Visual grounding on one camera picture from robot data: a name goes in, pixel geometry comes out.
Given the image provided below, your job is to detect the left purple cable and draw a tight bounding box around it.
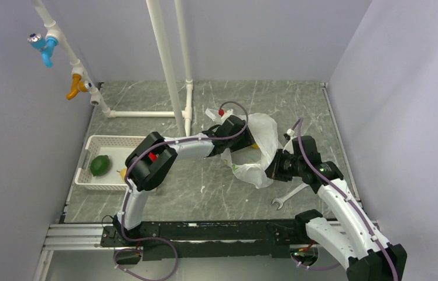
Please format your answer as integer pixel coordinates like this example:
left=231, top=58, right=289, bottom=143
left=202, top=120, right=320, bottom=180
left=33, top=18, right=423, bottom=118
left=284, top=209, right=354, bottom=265
left=112, top=101, right=250, bottom=281

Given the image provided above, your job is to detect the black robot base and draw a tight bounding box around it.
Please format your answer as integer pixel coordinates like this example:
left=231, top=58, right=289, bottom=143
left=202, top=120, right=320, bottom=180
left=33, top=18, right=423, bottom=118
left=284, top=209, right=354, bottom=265
left=100, top=219, right=311, bottom=261

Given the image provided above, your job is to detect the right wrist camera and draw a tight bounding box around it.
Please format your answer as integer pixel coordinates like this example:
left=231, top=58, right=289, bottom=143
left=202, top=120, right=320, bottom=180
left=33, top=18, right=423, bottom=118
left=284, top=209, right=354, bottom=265
left=283, top=129, right=300, bottom=154

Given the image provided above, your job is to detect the red fake fruit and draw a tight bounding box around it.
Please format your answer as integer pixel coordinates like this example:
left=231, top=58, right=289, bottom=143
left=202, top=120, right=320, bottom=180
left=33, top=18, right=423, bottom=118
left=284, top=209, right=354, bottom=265
left=148, top=152, right=157, bottom=162

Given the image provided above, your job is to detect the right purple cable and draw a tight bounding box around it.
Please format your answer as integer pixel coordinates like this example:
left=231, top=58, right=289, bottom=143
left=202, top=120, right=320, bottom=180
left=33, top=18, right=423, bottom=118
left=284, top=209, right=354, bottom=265
left=291, top=118, right=400, bottom=281

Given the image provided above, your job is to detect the white PVC pipe frame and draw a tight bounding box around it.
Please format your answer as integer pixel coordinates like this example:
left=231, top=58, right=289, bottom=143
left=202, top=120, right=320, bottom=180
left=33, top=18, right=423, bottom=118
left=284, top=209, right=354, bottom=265
left=32, top=1, right=194, bottom=136

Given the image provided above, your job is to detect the silver wrench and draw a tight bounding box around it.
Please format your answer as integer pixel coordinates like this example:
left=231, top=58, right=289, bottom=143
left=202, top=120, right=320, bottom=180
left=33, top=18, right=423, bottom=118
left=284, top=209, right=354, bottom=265
left=271, top=184, right=309, bottom=211

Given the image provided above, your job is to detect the yellow fake pear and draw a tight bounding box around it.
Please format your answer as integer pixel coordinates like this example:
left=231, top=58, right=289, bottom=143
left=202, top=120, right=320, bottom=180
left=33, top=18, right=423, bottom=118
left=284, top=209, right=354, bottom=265
left=119, top=168, right=127, bottom=181

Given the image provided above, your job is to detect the white plastic bag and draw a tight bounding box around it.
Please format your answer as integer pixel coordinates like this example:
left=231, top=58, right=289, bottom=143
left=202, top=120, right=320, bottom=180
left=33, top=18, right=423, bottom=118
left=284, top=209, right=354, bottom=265
left=202, top=109, right=280, bottom=189

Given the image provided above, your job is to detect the purple cable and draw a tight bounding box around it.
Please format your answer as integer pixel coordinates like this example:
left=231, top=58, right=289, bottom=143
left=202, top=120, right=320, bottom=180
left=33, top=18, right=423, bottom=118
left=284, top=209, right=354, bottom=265
left=291, top=118, right=400, bottom=281
left=112, top=101, right=250, bottom=281

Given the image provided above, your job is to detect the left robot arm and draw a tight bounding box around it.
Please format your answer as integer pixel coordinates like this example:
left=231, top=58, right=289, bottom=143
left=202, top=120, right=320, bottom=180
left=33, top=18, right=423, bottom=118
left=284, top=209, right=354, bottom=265
left=113, top=115, right=255, bottom=246

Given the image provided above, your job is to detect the blue valve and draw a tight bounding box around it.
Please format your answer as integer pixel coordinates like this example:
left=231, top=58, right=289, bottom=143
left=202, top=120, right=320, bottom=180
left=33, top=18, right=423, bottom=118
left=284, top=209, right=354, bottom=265
left=28, top=33, right=59, bottom=67

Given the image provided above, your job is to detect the orange valve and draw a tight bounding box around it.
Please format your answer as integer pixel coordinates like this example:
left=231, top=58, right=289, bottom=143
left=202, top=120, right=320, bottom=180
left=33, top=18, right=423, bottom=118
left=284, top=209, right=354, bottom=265
left=66, top=73, right=92, bottom=100

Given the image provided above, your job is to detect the green fake fruit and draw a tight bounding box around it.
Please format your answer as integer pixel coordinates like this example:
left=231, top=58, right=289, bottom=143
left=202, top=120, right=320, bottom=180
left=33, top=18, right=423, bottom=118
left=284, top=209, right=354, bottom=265
left=89, top=155, right=111, bottom=177

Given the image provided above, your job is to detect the white plastic basket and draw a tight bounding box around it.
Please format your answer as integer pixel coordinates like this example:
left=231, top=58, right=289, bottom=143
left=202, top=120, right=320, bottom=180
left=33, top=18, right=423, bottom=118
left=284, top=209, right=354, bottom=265
left=74, top=135, right=144, bottom=191

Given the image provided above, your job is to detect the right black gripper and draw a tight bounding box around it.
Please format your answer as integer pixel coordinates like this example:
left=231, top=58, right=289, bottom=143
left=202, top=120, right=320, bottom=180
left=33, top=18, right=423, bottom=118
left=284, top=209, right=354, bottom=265
left=262, top=149, right=304, bottom=182

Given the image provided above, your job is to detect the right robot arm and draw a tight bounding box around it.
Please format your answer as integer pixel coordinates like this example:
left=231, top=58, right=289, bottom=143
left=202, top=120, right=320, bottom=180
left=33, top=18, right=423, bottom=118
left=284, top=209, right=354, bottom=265
left=266, top=134, right=407, bottom=280

